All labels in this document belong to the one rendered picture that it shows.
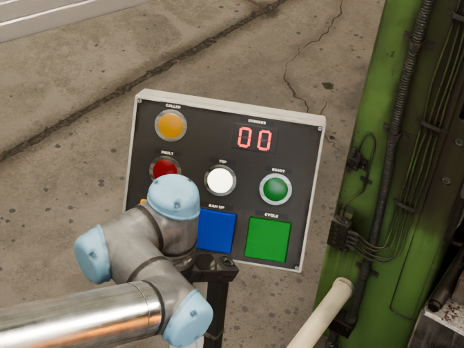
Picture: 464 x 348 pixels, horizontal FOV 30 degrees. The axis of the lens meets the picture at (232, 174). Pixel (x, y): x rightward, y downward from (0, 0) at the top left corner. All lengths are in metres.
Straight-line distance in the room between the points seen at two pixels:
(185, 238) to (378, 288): 0.78
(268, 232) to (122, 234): 0.41
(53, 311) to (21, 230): 1.92
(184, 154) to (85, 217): 1.45
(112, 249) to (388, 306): 0.94
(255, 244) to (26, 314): 0.65
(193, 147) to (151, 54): 2.11
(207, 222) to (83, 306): 0.55
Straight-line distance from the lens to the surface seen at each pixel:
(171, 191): 1.25
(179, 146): 1.54
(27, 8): 0.33
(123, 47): 3.67
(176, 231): 1.26
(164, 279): 1.16
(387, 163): 1.70
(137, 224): 1.23
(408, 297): 1.96
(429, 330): 1.67
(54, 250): 2.87
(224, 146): 1.53
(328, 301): 1.96
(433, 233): 1.80
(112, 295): 1.09
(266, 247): 1.57
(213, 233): 1.57
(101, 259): 1.20
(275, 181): 1.53
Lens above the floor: 2.18
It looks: 44 degrees down
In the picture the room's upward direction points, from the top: 6 degrees clockwise
